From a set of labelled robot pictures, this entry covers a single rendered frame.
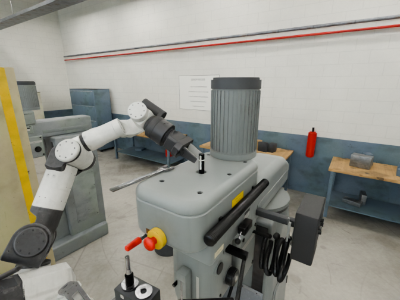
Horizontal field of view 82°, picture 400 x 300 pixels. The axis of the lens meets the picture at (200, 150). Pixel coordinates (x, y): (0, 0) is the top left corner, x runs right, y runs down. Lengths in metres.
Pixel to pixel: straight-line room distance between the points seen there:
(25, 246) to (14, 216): 1.61
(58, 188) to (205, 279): 0.58
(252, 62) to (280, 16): 0.92
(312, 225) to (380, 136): 4.04
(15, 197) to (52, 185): 1.52
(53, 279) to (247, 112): 0.82
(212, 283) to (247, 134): 0.56
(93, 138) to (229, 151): 0.50
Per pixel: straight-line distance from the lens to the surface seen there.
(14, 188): 2.35
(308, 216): 0.96
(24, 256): 0.83
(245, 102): 0.89
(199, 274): 0.91
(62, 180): 0.86
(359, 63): 4.84
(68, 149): 0.85
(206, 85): 5.71
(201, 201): 0.63
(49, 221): 0.87
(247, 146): 0.92
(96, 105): 7.95
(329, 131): 4.92
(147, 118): 0.83
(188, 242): 0.67
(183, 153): 0.78
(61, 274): 0.88
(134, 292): 1.47
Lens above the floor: 2.19
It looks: 16 degrees down
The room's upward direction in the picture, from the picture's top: straight up
